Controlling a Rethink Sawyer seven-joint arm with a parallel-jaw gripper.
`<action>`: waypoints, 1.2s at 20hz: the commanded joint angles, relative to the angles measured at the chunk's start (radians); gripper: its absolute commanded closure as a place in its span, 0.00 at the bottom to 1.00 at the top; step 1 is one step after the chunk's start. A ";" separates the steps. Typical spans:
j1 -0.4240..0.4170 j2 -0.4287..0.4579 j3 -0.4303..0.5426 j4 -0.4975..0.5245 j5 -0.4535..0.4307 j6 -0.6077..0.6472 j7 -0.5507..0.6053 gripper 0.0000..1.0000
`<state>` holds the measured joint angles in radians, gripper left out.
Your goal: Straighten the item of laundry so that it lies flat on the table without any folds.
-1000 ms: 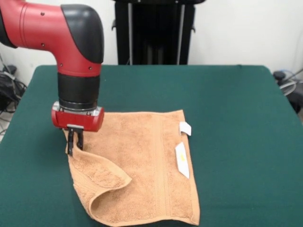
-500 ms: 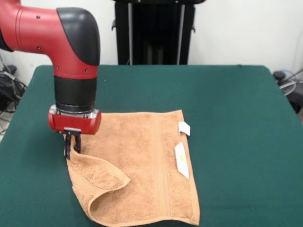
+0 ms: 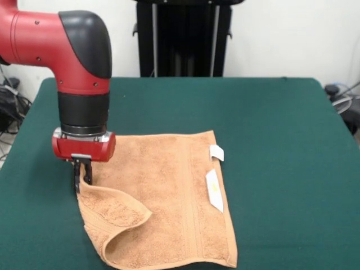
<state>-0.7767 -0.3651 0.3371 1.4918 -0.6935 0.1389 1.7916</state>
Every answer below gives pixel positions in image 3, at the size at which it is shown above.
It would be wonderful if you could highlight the dark green table cloth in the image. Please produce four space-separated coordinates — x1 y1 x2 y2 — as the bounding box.
0 77 360 270

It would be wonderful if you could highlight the black cable bundle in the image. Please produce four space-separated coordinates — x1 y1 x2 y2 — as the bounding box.
0 84 33 136

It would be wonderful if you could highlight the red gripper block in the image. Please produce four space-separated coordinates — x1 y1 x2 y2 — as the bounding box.
51 130 117 194

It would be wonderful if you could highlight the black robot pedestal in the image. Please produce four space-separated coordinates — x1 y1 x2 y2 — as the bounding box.
131 0 235 78

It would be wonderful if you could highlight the tan terry towel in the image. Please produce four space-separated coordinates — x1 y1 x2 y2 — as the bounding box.
77 129 239 270

